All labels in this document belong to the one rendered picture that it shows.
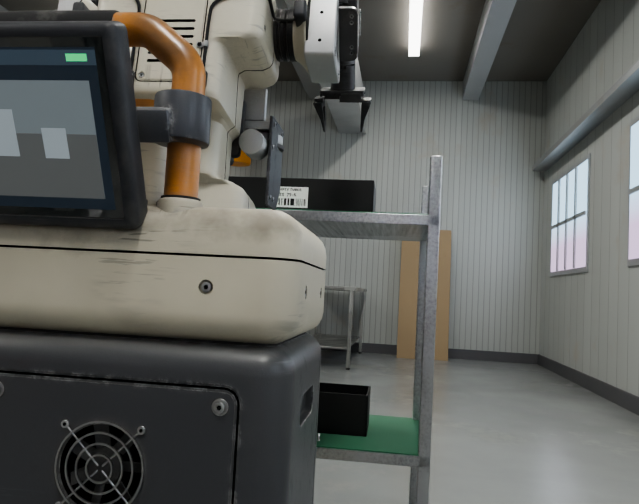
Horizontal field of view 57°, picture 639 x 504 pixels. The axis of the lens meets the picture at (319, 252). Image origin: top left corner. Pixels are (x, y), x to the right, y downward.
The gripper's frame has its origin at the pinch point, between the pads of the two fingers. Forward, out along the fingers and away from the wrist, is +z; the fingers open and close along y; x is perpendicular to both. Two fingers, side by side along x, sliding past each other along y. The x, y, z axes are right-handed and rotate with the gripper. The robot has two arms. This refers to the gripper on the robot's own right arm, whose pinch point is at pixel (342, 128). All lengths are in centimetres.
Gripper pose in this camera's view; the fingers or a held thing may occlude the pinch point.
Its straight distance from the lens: 144.2
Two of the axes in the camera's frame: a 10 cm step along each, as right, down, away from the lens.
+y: -9.9, -0.4, 1.3
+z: 0.2, 9.2, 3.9
